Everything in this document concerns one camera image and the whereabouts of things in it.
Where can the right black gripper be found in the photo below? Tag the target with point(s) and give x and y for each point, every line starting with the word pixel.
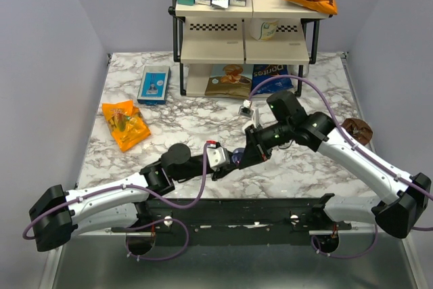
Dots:
pixel 256 151

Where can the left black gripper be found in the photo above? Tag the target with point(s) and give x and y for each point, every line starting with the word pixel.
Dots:
pixel 216 173

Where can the lavender earbud charging case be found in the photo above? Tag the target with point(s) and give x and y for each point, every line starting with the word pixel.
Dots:
pixel 235 153

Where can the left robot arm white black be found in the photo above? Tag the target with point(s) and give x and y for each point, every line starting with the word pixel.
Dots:
pixel 58 215

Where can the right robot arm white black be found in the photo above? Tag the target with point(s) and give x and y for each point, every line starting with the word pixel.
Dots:
pixel 400 198

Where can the gold brown snack bag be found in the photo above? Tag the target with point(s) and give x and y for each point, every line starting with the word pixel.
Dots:
pixel 230 80

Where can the blue Doritos bag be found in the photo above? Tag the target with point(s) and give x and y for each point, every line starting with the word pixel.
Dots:
pixel 264 72

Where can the orange candy bag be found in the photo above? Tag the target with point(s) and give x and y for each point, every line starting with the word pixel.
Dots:
pixel 126 124

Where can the blue razor box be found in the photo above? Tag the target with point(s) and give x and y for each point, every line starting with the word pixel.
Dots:
pixel 153 88

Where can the beige black shelf rack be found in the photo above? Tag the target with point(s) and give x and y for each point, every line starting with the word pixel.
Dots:
pixel 204 36

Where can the white yogurt cup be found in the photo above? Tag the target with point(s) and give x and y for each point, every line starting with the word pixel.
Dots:
pixel 263 29

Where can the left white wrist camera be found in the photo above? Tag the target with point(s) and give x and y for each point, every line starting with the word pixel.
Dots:
pixel 217 155

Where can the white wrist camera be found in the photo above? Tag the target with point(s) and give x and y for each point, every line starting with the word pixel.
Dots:
pixel 217 155
pixel 252 115

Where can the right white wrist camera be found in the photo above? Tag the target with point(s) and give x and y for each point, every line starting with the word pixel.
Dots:
pixel 252 115

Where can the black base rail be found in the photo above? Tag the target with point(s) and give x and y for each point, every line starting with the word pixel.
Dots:
pixel 232 222

